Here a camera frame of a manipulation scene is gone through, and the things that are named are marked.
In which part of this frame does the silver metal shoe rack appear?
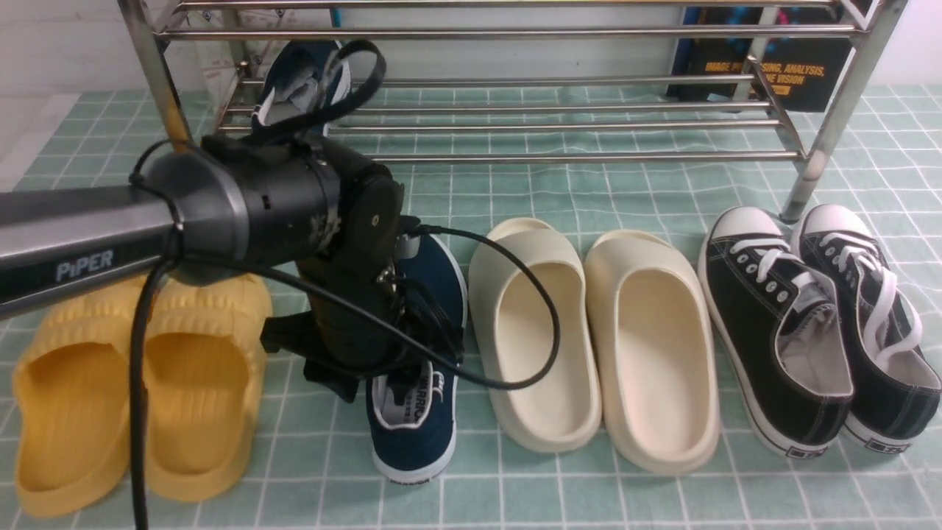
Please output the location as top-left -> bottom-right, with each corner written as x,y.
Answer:
118,1 -> 907,224

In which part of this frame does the black cable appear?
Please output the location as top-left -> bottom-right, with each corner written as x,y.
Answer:
129,38 -> 562,530

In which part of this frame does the right cream foam slipper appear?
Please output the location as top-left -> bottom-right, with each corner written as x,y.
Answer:
584,229 -> 720,476

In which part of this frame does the left cream foam slipper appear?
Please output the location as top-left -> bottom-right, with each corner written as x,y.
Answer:
468,218 -> 602,453

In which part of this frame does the navy slip-on shoe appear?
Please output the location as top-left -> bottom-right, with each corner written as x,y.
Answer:
366,235 -> 467,485
250,40 -> 351,131

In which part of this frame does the right black canvas sneaker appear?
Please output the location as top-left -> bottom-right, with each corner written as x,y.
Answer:
791,204 -> 941,455

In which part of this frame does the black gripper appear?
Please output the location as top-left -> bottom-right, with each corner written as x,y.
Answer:
261,250 -> 464,402

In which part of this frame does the cream foam slipper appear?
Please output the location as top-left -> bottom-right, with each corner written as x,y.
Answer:
584,229 -> 720,476
468,218 -> 602,453

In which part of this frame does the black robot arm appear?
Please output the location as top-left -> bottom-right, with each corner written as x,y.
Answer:
1,137 -> 419,325

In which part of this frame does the left yellow rubber slipper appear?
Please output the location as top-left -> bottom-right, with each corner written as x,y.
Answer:
13,276 -> 146,519

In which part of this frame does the black book with orange text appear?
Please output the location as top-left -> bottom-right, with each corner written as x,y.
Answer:
670,7 -> 851,112

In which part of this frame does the left black canvas sneaker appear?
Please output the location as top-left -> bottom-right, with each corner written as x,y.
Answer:
697,207 -> 854,459

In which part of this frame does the right yellow rubber slipper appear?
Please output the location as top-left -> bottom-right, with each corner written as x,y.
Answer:
144,275 -> 273,503

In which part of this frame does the black canvas sneaker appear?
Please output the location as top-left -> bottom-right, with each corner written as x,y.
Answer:
791,204 -> 941,455
697,207 -> 854,459

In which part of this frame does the yellow rubber slipper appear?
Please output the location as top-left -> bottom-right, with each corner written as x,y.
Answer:
13,276 -> 146,519
144,275 -> 273,503

